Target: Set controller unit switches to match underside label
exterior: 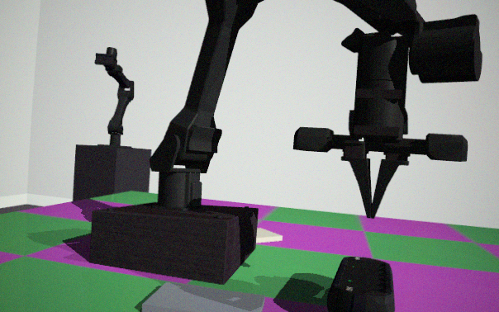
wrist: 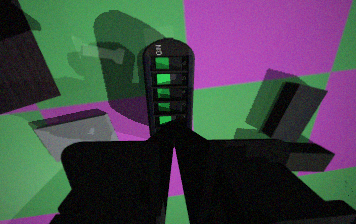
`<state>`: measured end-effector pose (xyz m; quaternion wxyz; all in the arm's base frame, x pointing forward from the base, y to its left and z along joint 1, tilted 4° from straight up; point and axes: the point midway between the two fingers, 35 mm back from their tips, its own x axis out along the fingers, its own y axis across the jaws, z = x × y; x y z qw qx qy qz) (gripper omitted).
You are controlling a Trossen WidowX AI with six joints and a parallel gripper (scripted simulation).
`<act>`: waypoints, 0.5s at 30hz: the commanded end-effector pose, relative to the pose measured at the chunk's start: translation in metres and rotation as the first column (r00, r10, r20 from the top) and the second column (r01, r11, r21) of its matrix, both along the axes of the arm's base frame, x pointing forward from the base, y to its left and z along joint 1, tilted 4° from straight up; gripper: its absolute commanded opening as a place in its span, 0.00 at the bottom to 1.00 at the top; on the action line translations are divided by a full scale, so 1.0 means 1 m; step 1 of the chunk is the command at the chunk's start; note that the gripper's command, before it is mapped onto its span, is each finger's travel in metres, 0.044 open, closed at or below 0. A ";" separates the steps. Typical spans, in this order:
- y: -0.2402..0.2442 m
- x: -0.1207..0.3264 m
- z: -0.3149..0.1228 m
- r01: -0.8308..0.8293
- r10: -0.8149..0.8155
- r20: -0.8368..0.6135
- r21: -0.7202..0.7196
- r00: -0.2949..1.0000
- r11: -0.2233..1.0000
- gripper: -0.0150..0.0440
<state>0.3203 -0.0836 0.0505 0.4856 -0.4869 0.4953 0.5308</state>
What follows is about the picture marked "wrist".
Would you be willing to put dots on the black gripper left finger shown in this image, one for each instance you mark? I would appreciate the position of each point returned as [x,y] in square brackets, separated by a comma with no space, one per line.
[123,161]

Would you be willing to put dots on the dark grey controller unit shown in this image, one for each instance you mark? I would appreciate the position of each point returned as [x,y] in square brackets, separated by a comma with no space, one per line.
[168,66]

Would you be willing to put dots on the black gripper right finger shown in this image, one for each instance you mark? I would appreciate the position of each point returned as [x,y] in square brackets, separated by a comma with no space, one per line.
[198,159]

